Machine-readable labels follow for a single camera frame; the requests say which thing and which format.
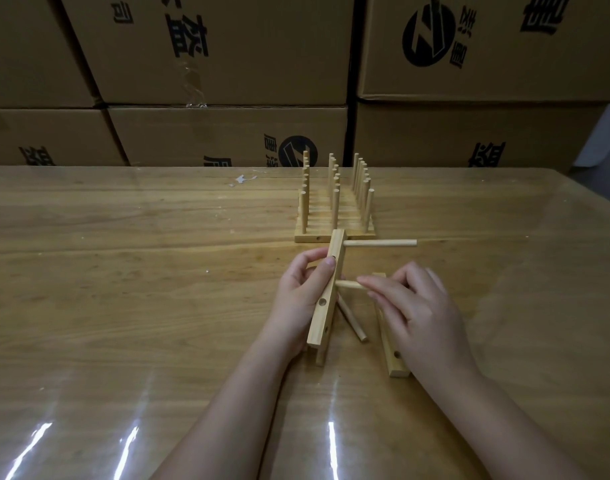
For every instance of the person's right hand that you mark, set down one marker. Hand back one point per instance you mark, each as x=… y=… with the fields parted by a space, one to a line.
x=425 y=324

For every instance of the person's left hand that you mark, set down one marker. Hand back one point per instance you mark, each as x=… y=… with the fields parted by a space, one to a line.
x=292 y=307

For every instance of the person's left thumb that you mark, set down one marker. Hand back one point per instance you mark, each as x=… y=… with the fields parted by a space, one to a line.
x=321 y=282

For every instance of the person's right middle finger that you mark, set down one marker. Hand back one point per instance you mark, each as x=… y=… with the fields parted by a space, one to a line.
x=414 y=275

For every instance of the person's right thumb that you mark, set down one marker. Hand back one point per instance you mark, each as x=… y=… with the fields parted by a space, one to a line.
x=380 y=307

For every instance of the wooden bar with holes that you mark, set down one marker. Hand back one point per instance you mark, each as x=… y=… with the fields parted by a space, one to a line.
x=330 y=289
x=391 y=362

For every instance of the wooden dowel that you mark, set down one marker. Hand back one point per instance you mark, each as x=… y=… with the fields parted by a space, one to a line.
x=352 y=319
x=380 y=242
x=349 y=284

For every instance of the person's right forearm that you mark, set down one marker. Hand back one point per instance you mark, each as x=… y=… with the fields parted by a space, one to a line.
x=500 y=429

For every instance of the person's left forearm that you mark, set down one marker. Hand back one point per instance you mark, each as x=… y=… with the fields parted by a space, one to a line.
x=235 y=419

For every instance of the wooden peg rack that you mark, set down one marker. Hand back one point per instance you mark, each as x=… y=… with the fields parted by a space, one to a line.
x=335 y=214

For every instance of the stack of cardboard boxes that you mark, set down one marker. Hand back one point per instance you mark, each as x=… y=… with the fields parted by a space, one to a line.
x=225 y=69

